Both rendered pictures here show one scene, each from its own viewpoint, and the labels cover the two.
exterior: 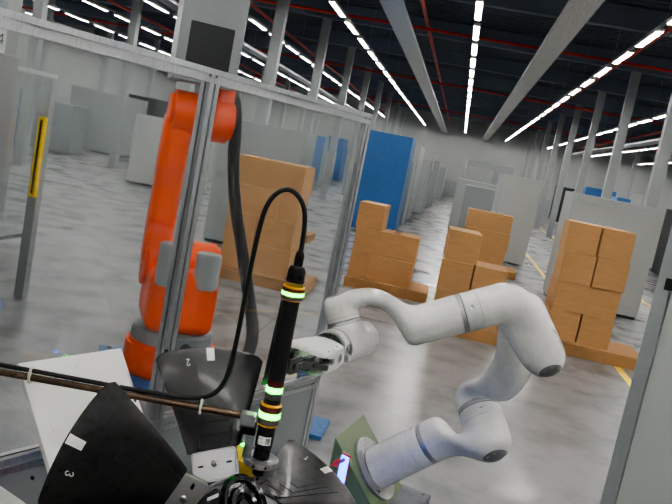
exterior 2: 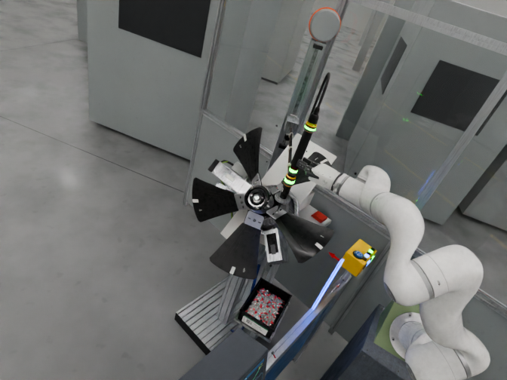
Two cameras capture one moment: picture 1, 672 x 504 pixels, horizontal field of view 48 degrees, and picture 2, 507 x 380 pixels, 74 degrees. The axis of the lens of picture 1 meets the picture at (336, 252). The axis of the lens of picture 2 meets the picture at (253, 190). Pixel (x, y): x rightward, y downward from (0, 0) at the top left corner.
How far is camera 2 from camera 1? 1.72 m
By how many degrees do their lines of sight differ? 85
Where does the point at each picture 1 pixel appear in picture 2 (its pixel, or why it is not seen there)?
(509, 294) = (391, 203)
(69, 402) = not seen: hidden behind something
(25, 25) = (389, 10)
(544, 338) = (394, 258)
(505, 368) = not seen: hidden behind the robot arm
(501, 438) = (417, 363)
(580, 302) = not seen: outside the picture
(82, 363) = (316, 148)
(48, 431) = (284, 155)
